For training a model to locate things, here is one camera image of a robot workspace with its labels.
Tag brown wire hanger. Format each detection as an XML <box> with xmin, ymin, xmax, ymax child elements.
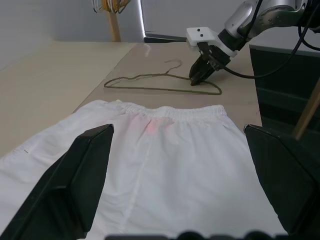
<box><xmin>103</xmin><ymin>58</ymin><xmax>223</xmax><ymax>97</ymax></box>

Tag white shorts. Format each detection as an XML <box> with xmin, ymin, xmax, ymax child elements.
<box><xmin>0</xmin><ymin>99</ymin><xmax>286</xmax><ymax>240</ymax></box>

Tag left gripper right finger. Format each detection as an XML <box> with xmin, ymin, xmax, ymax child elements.
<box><xmin>243</xmin><ymin>123</ymin><xmax>320</xmax><ymax>236</ymax></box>

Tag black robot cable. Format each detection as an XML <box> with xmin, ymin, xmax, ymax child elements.
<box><xmin>221</xmin><ymin>22</ymin><xmax>320</xmax><ymax>79</ymax></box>
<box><xmin>246</xmin><ymin>0</ymin><xmax>265</xmax><ymax>41</ymax></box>

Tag white hangers on rack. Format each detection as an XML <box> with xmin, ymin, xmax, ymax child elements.
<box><xmin>91</xmin><ymin>0</ymin><xmax>104</xmax><ymax>13</ymax></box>

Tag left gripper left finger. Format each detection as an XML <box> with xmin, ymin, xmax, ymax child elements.
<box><xmin>0</xmin><ymin>123</ymin><xmax>115</xmax><ymax>240</ymax></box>

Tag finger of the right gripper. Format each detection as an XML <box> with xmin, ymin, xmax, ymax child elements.
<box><xmin>188</xmin><ymin>55</ymin><xmax>209</xmax><ymax>81</ymax></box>
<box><xmin>190</xmin><ymin>65</ymin><xmax>218</xmax><ymax>87</ymax></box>

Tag dark flat panel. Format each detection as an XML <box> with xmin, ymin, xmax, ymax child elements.
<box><xmin>144</xmin><ymin>31</ymin><xmax>189</xmax><ymax>44</ymax></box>

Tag dark cabinet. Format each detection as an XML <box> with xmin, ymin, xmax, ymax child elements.
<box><xmin>249</xmin><ymin>43</ymin><xmax>320</xmax><ymax>141</ymax></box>

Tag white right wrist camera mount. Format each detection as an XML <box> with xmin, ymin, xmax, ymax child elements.
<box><xmin>186</xmin><ymin>26</ymin><xmax>239</xmax><ymax>59</ymax></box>

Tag wooden rack pole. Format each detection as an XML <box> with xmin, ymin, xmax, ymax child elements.
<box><xmin>106</xmin><ymin>0</ymin><xmax>122</xmax><ymax>42</ymax></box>

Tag yellow hangers on rack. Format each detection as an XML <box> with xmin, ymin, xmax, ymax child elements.
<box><xmin>101</xmin><ymin>0</ymin><xmax>129</xmax><ymax>14</ymax></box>

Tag thin wooden stick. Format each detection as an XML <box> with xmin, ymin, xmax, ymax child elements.
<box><xmin>294</xmin><ymin>78</ymin><xmax>320</xmax><ymax>140</ymax></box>

